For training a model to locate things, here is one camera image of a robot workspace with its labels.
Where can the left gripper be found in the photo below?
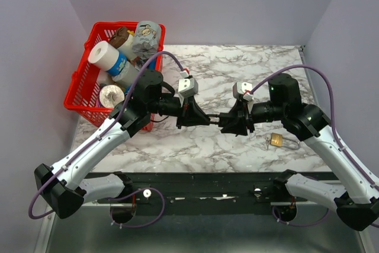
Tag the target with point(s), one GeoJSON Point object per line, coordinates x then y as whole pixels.
{"type": "Point", "coordinates": [192, 114]}

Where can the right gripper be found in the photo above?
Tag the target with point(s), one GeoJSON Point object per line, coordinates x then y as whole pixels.
{"type": "Point", "coordinates": [242, 109]}

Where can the black padlock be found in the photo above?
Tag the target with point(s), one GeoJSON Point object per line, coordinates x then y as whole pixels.
{"type": "Point", "coordinates": [221, 119]}

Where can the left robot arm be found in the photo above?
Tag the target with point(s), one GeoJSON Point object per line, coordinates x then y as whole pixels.
{"type": "Point", "coordinates": [64, 185]}

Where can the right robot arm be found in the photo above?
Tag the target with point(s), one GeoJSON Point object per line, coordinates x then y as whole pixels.
{"type": "Point", "coordinates": [355, 201]}

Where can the brass padlock with keys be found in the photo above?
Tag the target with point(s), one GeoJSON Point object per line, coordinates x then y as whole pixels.
{"type": "Point", "coordinates": [279, 141]}

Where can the white blue labelled bottle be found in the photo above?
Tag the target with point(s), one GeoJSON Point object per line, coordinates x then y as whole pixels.
{"type": "Point", "coordinates": [124, 72]}

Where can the silver foil wrapped roll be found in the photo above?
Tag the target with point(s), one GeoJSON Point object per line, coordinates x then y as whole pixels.
{"type": "Point", "coordinates": [110, 96]}

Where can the white toilet paper roll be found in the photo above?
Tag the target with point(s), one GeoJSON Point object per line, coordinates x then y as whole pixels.
{"type": "Point", "coordinates": [103, 55]}

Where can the brown chocolate wrapped item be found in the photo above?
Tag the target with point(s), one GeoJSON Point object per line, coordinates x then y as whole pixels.
{"type": "Point", "coordinates": [120, 36]}

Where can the red plastic basket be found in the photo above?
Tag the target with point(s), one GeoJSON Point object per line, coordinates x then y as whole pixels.
{"type": "Point", "coordinates": [83, 93]}

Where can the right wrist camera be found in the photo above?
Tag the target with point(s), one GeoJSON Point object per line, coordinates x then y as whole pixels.
{"type": "Point", "coordinates": [241, 91]}

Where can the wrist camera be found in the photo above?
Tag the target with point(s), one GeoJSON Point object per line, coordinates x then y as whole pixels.
{"type": "Point", "coordinates": [241, 91]}
{"type": "Point", "coordinates": [187, 87]}

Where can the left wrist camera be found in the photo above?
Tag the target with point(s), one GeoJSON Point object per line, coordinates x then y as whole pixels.
{"type": "Point", "coordinates": [187, 87]}

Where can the black mounting rail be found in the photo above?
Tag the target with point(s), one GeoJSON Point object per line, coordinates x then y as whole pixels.
{"type": "Point", "coordinates": [206, 193]}

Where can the metal table frame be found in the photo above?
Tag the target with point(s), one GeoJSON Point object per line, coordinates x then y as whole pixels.
{"type": "Point", "coordinates": [302, 226]}

